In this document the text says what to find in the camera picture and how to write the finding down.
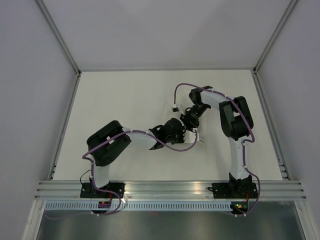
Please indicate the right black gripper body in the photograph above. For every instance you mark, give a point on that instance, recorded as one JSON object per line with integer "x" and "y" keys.
{"x": 191, "y": 118}

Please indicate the right aluminium frame post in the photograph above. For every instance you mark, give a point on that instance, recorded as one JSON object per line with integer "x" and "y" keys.
{"x": 275, "y": 34}

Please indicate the aluminium frame post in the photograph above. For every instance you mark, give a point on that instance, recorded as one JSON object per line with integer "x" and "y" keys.
{"x": 275, "y": 34}
{"x": 57, "y": 35}

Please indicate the left aluminium frame post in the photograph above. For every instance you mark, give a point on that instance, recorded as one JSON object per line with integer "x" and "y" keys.
{"x": 57, "y": 35}

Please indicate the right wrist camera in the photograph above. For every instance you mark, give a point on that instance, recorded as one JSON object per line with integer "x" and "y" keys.
{"x": 175, "y": 108}

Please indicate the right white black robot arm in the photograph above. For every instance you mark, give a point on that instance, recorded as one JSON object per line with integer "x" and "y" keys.
{"x": 236, "y": 124}

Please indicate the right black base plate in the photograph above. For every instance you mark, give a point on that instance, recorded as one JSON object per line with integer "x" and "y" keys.
{"x": 228, "y": 190}

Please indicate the white slotted cable duct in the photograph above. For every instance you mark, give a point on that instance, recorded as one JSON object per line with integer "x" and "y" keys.
{"x": 142, "y": 206}

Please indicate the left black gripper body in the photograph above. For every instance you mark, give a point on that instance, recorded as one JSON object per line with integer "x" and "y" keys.
{"x": 178, "y": 138}

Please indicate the white cloth napkin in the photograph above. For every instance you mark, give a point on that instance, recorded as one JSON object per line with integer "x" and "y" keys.
{"x": 185, "y": 105}

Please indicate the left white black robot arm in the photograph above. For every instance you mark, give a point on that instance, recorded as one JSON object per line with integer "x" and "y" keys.
{"x": 109, "y": 142}

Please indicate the aluminium mounting rail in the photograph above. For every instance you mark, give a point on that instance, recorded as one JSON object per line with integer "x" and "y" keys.
{"x": 270, "y": 190}

